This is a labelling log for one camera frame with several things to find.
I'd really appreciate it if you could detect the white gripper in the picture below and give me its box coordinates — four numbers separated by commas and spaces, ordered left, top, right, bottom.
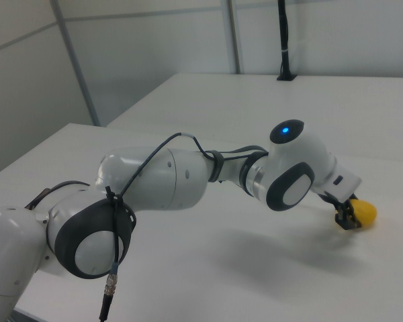
314, 156, 363, 231

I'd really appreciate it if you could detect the dark brown base cable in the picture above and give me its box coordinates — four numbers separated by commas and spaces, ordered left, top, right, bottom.
24, 180, 91, 211

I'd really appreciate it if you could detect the dark grey arm cable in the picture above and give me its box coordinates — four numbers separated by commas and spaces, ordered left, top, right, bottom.
98, 132, 269, 321

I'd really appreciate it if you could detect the yellow potato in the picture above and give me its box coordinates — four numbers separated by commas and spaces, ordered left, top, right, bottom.
339, 199, 377, 229

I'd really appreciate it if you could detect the grey metal partition post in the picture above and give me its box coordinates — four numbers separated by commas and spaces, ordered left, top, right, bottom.
225, 0, 242, 74
49, 0, 102, 127

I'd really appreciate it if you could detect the black camera stand pole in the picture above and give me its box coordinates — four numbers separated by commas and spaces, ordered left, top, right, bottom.
276, 0, 297, 82

